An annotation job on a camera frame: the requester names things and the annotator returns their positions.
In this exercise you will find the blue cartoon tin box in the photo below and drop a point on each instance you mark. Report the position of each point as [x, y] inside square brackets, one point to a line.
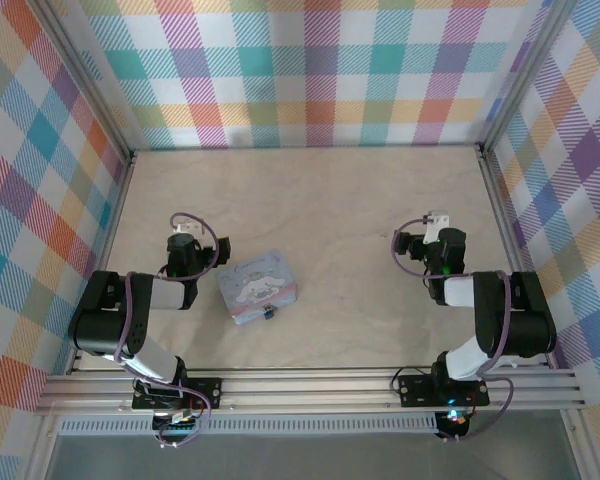
[257, 285]

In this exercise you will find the small blue padlock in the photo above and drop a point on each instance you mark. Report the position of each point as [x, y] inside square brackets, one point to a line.
[269, 313]

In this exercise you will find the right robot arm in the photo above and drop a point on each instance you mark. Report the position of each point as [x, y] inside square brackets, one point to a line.
[525, 325]

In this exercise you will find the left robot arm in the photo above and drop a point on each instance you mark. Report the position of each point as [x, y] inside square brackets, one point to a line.
[95, 325]

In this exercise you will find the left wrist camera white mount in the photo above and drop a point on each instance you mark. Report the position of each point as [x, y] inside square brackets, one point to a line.
[187, 228]

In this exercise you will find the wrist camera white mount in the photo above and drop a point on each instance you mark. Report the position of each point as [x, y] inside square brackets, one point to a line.
[437, 222]
[187, 228]

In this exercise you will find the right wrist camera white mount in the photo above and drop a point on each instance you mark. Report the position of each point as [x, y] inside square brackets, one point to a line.
[437, 222]

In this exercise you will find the aluminium side rail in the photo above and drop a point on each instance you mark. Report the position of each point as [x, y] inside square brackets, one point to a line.
[500, 210]
[112, 225]

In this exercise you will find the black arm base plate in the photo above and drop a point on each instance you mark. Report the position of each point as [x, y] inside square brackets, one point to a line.
[415, 390]
[210, 392]

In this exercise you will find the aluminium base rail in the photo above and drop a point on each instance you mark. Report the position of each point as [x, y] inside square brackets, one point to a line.
[305, 390]

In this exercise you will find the aluminium frame post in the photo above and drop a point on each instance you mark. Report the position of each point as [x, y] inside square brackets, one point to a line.
[525, 70]
[85, 75]

